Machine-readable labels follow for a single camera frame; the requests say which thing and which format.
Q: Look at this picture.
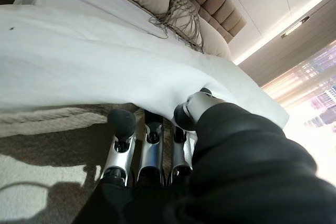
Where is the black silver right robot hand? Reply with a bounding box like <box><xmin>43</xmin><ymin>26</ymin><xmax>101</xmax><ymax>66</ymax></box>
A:
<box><xmin>72</xmin><ymin>87</ymin><xmax>333</xmax><ymax>224</ymax></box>

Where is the white duvet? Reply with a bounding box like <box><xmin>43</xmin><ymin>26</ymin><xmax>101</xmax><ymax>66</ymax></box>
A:
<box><xmin>0</xmin><ymin>3</ymin><xmax>289</xmax><ymax>135</ymax></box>

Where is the ceiling light fixture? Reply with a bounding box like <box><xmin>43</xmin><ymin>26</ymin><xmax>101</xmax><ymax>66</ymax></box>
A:
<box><xmin>280</xmin><ymin>16</ymin><xmax>310</xmax><ymax>39</ymax></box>

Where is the woven fringed cushion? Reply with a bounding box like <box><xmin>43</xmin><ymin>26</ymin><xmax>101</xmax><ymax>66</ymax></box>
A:
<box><xmin>148</xmin><ymin>0</ymin><xmax>205</xmax><ymax>53</ymax></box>

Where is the brown tufted headboard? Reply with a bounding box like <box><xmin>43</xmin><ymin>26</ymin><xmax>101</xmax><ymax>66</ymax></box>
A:
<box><xmin>174</xmin><ymin>0</ymin><xmax>247</xmax><ymax>44</ymax></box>

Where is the white fringed blanket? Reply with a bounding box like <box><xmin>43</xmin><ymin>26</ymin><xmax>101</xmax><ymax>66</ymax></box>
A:
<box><xmin>0</xmin><ymin>100</ymin><xmax>148</xmax><ymax>224</ymax></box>

